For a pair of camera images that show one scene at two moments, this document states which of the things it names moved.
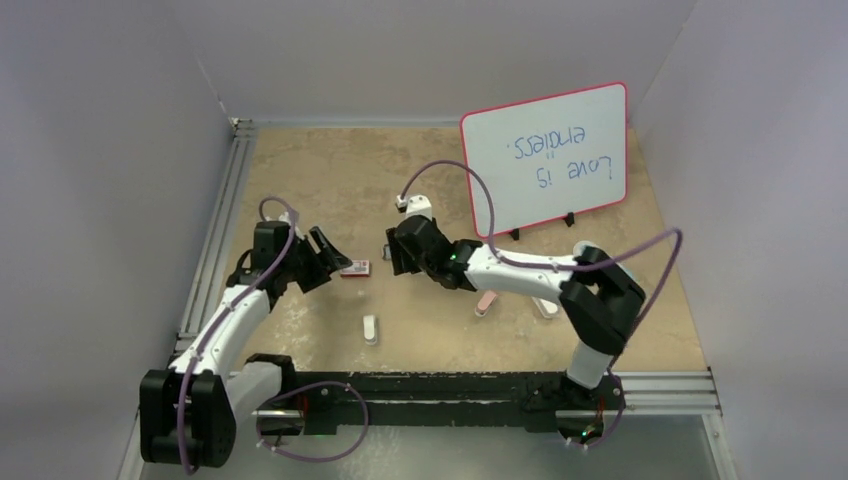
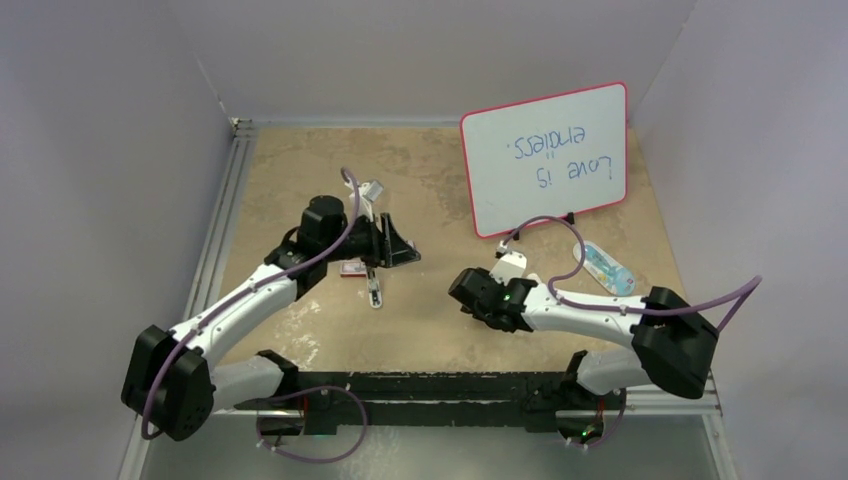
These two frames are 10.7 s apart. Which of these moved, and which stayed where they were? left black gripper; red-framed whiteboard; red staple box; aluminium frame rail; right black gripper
Moved: right black gripper; left black gripper
Stayed: red-framed whiteboard; aluminium frame rail; red staple box
